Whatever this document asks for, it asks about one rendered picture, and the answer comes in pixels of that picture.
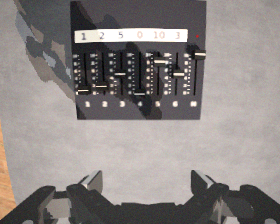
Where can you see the black lighting desk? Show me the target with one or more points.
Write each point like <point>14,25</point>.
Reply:
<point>136,36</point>

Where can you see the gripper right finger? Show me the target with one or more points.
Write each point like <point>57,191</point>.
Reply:
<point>200,207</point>

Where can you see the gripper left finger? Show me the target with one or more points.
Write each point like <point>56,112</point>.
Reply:
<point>61,204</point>

